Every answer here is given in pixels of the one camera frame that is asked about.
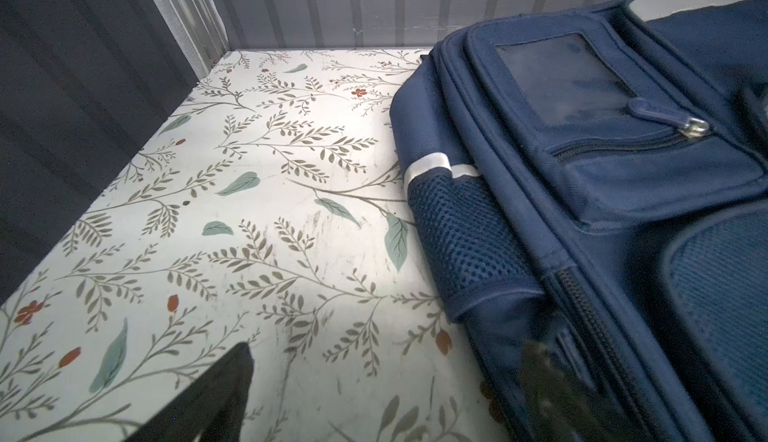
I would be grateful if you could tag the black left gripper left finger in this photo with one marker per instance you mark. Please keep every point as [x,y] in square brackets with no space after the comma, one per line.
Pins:
[212,408]

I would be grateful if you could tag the navy blue student backpack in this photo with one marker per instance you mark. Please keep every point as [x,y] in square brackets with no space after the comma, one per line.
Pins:
[595,180]

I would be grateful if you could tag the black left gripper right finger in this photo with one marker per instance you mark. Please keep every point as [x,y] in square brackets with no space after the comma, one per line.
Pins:
[561,407]

